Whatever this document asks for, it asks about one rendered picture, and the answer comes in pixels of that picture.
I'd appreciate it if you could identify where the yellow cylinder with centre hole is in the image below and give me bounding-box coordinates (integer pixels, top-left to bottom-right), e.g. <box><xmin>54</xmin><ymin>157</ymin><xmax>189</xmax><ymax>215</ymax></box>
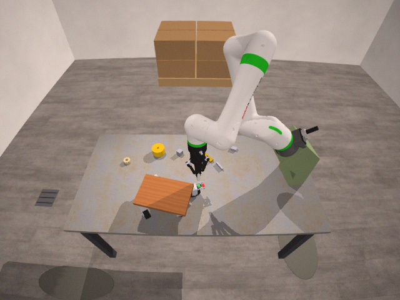
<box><xmin>152</xmin><ymin>143</ymin><xmax>165</xmax><ymax>157</ymax></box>

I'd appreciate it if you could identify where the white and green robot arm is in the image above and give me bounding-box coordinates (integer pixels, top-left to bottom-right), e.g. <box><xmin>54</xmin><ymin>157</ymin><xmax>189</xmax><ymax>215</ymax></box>
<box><xmin>184</xmin><ymin>30</ymin><xmax>319</xmax><ymax>157</ymax></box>

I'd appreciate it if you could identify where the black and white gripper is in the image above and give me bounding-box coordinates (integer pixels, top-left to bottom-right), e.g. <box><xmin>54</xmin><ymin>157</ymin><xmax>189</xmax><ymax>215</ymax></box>
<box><xmin>186</xmin><ymin>153</ymin><xmax>209</xmax><ymax>181</ymax></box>

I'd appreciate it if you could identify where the wooden dolly with black caster wheels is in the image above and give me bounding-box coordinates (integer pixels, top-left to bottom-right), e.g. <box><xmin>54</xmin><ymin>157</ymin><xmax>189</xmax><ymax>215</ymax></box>
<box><xmin>133</xmin><ymin>174</ymin><xmax>205</xmax><ymax>219</ymax></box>

